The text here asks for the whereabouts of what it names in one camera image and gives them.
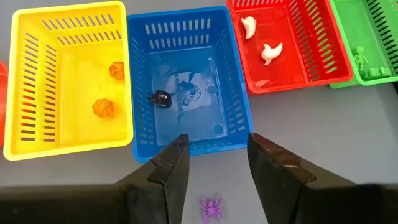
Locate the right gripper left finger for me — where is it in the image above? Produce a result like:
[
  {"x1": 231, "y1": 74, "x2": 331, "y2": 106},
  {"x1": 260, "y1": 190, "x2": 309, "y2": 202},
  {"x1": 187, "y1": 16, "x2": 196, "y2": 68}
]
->
[{"x1": 116, "y1": 133, "x2": 191, "y2": 224}]

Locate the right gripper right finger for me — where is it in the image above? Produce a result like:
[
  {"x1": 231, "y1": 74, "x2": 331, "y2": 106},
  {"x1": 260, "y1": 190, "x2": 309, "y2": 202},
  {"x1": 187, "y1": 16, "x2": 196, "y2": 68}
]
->
[{"x1": 247, "y1": 132, "x2": 358, "y2": 224}]

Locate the purple toy spider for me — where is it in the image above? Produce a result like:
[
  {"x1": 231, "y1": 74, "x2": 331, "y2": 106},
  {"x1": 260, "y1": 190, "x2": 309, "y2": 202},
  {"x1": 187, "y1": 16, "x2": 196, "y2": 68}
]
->
[{"x1": 198, "y1": 193, "x2": 224, "y2": 224}]

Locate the black toy skull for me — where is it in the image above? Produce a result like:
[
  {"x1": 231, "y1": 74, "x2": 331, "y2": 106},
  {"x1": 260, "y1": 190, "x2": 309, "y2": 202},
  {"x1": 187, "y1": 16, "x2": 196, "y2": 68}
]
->
[{"x1": 150, "y1": 90, "x2": 173, "y2": 109}]

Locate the orange toy pumpkin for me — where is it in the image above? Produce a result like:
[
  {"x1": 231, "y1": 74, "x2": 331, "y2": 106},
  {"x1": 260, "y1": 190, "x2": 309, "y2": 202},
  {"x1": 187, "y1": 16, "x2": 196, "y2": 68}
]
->
[
  {"x1": 91, "y1": 98, "x2": 115, "y2": 119},
  {"x1": 108, "y1": 61, "x2": 126, "y2": 81}
]

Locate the yellow plastic basket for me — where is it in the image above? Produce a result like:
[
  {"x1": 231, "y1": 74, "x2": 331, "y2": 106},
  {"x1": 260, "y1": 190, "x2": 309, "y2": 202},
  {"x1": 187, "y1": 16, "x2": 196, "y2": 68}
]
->
[{"x1": 2, "y1": 0, "x2": 134, "y2": 162}]

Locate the white toy ghost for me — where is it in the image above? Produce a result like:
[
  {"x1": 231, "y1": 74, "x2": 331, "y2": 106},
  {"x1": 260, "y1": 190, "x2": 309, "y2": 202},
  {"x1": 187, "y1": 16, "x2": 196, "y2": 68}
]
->
[
  {"x1": 260, "y1": 42, "x2": 284, "y2": 67},
  {"x1": 241, "y1": 16, "x2": 257, "y2": 40}
]

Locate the green toy skeleton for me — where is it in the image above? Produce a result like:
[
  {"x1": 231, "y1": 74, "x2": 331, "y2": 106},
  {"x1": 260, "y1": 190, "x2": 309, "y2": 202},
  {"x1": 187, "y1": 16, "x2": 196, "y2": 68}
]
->
[
  {"x1": 353, "y1": 45, "x2": 369, "y2": 74},
  {"x1": 363, "y1": 67, "x2": 392, "y2": 80}
]

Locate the blue plastic basket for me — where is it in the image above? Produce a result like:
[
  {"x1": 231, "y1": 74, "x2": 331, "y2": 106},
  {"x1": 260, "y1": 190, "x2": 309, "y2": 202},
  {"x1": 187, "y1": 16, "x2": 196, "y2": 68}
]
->
[{"x1": 126, "y1": 6, "x2": 254, "y2": 164}]

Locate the blue-grey table mat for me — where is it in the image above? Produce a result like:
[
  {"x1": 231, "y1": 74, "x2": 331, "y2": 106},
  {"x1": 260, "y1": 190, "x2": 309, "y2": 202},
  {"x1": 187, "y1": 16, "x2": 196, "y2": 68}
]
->
[{"x1": 0, "y1": 0, "x2": 398, "y2": 224}]

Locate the red plastic basket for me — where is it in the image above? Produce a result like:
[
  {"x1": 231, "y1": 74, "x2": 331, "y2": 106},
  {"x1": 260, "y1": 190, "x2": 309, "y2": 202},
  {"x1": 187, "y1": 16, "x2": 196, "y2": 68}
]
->
[{"x1": 226, "y1": 0, "x2": 354, "y2": 95}]

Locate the green plastic basket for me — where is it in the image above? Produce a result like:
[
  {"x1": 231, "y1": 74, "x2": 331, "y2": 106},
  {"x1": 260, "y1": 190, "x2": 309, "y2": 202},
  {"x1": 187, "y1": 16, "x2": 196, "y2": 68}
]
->
[{"x1": 328, "y1": 0, "x2": 398, "y2": 90}]

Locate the orange plastic bowl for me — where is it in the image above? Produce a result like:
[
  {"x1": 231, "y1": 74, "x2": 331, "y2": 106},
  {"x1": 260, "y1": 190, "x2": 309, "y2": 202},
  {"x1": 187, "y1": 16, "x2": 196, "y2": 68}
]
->
[{"x1": 0, "y1": 60, "x2": 9, "y2": 147}]

